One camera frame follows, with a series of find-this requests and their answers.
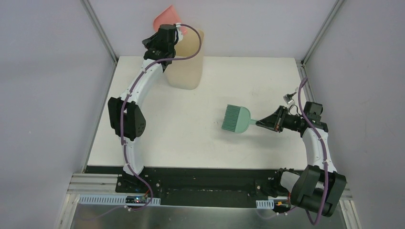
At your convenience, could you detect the pink plastic dustpan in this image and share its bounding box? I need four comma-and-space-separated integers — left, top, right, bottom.
153, 5, 182, 32

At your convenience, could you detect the mint green hand brush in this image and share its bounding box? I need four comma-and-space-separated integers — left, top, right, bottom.
221, 104, 257, 134

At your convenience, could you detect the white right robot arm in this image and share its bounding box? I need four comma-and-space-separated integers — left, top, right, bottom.
256, 102, 347, 217

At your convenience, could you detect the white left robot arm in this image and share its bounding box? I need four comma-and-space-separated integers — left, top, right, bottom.
107, 23, 183, 193

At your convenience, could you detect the beige plastic waste bin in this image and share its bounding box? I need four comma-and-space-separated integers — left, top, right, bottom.
165, 29, 204, 90

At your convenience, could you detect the right controller circuit board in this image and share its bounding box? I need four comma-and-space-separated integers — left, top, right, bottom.
273, 202, 291, 213

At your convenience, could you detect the controller circuit board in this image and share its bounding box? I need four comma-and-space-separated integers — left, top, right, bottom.
273, 202, 291, 213
125, 196, 148, 205

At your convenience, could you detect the left controller circuit board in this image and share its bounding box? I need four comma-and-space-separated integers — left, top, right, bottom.
125, 196, 148, 205

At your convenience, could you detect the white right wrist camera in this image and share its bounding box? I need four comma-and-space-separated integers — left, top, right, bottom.
283, 92, 297, 106

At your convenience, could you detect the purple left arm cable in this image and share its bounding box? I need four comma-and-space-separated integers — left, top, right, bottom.
119, 23, 203, 212

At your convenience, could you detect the aluminium frame rail left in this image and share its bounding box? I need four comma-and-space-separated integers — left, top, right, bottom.
80, 0, 118, 65

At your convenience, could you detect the aluminium frame rail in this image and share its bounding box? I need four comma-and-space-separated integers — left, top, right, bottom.
80, 0, 118, 65
301, 0, 346, 67

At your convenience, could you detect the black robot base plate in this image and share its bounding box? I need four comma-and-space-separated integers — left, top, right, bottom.
86, 166, 294, 208

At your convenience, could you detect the aluminium frame rail right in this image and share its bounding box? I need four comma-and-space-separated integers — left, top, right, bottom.
301, 0, 346, 67

